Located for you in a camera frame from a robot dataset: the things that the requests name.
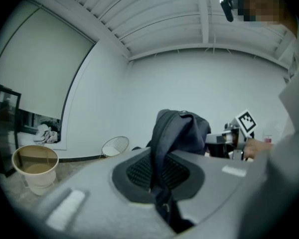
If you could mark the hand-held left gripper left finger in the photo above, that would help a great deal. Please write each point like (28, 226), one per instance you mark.
(94, 218)

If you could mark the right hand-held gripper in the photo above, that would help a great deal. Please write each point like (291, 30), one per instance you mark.
(246, 123)

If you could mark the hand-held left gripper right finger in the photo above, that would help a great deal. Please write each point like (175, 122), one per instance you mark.
(226, 195)

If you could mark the dark navy bag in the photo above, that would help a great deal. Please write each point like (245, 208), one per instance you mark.
(179, 131)

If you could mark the person's right hand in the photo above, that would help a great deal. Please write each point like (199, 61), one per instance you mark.
(257, 148)

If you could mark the round beige side table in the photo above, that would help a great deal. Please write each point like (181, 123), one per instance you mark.
(40, 180)

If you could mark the person's white shirt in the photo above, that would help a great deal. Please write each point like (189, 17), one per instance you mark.
(289, 158)

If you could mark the black glass-door cabinet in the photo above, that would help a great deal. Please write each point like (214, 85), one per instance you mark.
(5, 133)

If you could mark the person's head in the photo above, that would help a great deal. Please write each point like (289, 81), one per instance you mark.
(261, 1)

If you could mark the black head-worn camera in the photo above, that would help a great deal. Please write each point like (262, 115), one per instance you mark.
(226, 7)

